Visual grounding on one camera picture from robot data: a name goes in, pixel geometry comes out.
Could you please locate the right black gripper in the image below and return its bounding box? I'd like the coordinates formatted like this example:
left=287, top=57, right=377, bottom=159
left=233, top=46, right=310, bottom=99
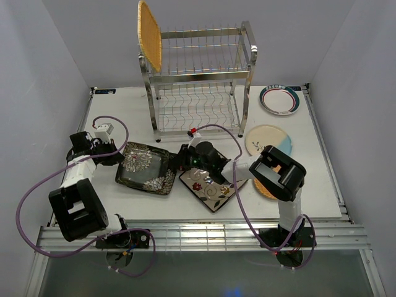
left=168, top=144, right=212, bottom=173

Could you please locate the black floral square plate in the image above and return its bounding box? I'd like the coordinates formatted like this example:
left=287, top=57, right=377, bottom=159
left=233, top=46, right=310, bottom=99
left=115, top=142, right=176, bottom=196

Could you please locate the square woven bamboo plate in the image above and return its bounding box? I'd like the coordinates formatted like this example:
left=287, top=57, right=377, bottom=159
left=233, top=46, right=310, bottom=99
left=137, top=1, right=162, bottom=72

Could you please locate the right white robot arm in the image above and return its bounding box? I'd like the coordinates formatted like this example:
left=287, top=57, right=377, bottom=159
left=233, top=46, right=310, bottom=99
left=169, top=141, right=306, bottom=246

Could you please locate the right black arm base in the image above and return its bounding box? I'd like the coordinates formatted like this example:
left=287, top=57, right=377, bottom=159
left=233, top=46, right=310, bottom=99
left=259, top=227, right=316, bottom=248

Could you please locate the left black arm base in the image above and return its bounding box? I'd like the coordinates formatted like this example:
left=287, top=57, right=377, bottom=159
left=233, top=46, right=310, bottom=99
left=95, top=231, right=150, bottom=250

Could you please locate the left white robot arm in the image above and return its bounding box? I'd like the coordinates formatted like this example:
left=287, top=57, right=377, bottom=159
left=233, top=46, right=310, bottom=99
left=49, top=127, right=131, bottom=247

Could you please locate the steel two-tier dish rack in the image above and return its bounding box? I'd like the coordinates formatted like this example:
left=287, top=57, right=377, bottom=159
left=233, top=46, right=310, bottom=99
left=138, top=21, right=258, bottom=142

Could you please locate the beige floral square plate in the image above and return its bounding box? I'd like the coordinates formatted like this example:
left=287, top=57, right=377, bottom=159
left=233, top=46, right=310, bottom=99
left=179, top=168, right=236, bottom=213

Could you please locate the left blue table label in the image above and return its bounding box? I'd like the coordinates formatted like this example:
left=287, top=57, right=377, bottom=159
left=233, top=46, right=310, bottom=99
left=95, top=89, right=116, bottom=95

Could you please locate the blue table label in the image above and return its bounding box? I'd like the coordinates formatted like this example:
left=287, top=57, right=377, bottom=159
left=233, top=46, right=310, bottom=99
left=288, top=86, right=301, bottom=91
left=95, top=89, right=116, bottom=95

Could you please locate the cream and blue round plate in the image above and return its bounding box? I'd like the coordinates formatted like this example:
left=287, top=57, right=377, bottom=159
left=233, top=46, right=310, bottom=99
left=245, top=125, right=293, bottom=156

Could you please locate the round woven bamboo plate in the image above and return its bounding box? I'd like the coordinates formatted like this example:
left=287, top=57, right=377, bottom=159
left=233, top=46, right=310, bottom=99
left=253, top=179, right=277, bottom=200

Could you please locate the white plate teal red rim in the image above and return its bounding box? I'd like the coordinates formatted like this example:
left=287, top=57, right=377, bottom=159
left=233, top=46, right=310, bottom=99
left=259, top=84, right=300, bottom=116

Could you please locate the right blue table label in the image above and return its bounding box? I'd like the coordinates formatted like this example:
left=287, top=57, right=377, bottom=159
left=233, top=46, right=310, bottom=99
left=288, top=86, right=301, bottom=91

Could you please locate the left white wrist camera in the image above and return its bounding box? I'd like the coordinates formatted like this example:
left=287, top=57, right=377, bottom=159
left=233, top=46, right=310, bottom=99
left=94, top=123, right=114, bottom=144

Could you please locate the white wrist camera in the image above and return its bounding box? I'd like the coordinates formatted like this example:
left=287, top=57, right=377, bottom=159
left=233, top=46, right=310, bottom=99
left=94, top=123, right=114, bottom=144
left=187, top=128, right=202, bottom=147

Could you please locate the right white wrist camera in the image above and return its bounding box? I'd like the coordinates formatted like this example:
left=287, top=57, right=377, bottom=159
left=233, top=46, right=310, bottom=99
left=187, top=128, right=202, bottom=147

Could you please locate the aluminium front rail frame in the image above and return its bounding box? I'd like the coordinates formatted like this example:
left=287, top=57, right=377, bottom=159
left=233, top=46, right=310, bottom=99
left=26, top=222, right=385, bottom=296

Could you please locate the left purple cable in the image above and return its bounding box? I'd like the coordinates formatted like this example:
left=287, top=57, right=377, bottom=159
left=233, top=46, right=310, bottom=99
left=15, top=115, right=157, bottom=278

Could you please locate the purple cable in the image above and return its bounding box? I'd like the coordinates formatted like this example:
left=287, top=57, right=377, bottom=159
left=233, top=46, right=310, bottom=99
left=197, top=124, right=317, bottom=270
left=15, top=115, right=157, bottom=278

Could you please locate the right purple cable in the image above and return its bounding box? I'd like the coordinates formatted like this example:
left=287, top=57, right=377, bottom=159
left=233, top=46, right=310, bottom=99
left=197, top=124, right=317, bottom=270

